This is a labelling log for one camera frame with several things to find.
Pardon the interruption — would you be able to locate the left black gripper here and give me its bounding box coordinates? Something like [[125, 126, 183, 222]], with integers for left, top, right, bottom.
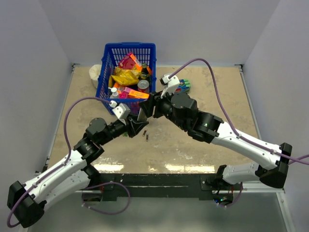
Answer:
[[99, 113, 148, 145]]

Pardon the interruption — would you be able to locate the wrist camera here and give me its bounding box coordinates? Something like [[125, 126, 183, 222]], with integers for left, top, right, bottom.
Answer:
[[160, 73, 180, 98], [109, 101, 131, 120]]

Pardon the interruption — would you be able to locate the blue plastic basket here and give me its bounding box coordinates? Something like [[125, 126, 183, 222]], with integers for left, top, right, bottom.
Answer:
[[96, 42, 156, 115]]

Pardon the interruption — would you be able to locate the white paper roll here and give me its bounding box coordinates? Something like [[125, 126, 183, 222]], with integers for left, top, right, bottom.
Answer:
[[88, 64, 101, 89]]

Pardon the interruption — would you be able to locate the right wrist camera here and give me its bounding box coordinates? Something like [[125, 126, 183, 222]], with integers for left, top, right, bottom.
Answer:
[[160, 73, 180, 98]]

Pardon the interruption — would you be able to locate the yellow chips bag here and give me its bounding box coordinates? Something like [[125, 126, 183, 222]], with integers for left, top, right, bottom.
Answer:
[[110, 67, 140, 86]]

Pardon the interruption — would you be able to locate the dark sauce bottle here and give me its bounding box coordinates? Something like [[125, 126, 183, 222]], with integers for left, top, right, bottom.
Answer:
[[140, 63, 151, 81]]

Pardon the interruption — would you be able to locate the purple cable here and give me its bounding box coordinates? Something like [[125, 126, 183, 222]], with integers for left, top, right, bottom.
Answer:
[[170, 58, 309, 165], [6, 97, 116, 228]]

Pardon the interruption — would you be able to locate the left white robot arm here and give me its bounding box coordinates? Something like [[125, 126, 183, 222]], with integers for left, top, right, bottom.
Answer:
[[7, 116, 148, 228]]

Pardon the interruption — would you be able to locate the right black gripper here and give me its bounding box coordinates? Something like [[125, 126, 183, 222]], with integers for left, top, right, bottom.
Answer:
[[140, 87, 187, 131]]

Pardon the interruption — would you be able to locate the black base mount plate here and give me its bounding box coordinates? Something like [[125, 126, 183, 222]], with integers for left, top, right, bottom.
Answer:
[[88, 174, 241, 201]]

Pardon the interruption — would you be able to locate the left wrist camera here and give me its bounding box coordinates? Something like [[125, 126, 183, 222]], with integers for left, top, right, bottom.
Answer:
[[109, 101, 131, 120]]

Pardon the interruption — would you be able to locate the pink orange snack box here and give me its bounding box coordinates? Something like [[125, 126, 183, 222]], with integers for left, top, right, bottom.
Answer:
[[118, 52, 142, 72]]

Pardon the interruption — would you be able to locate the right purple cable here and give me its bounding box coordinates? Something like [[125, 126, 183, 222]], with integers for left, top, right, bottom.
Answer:
[[170, 58, 309, 165]]

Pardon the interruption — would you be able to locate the grey remote control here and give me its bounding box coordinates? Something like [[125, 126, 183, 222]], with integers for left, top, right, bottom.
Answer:
[[137, 108, 148, 121]]

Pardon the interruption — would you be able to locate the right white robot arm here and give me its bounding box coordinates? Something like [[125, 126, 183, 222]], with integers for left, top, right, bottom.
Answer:
[[140, 92, 292, 190]]

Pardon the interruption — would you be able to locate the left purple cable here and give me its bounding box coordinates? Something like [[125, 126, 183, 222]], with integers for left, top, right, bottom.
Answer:
[[6, 97, 116, 228]]

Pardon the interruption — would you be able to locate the sponge pack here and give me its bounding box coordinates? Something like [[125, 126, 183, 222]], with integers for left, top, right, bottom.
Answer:
[[176, 79, 191, 93]]

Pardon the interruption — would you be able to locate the metal tin can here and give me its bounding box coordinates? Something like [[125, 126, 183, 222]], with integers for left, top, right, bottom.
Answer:
[[137, 79, 150, 94]]

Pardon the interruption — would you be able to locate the white pump bottle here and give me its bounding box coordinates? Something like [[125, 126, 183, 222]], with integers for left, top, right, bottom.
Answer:
[[109, 87, 119, 99]]

